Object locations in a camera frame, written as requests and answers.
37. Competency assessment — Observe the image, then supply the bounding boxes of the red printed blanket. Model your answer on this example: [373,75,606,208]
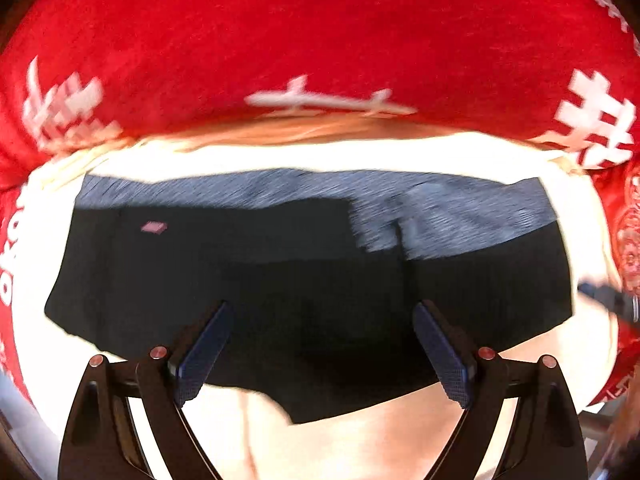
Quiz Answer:
[0,0,640,408]

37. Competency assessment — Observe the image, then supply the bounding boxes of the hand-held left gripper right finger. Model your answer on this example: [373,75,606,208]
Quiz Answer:
[412,299,586,480]

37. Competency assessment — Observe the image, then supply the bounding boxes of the cream cloth sheet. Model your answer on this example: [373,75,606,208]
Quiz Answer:
[10,122,623,480]

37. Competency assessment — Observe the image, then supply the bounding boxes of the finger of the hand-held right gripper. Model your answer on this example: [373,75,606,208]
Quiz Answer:
[577,282,640,328]

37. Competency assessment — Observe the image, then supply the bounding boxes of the black pants with blue trim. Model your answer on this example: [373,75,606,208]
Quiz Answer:
[44,169,575,425]

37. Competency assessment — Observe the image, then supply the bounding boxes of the red embroidered pillow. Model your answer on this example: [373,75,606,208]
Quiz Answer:
[592,162,640,407]

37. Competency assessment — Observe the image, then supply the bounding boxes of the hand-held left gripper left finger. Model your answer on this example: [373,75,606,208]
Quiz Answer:
[57,301,233,480]

